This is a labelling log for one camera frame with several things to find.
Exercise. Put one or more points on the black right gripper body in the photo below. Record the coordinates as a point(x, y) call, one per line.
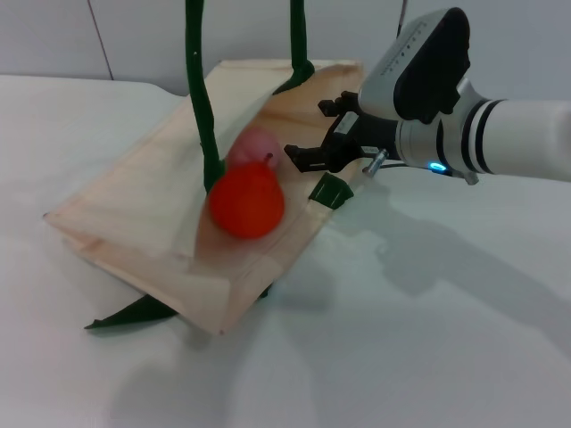
point(370, 138)

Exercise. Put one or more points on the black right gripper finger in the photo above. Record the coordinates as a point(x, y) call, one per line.
point(312, 158)
point(343, 102)

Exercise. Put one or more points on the pink peach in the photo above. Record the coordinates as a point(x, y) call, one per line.
point(254, 145)

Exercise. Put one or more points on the orange fruit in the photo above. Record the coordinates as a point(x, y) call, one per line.
point(247, 205)

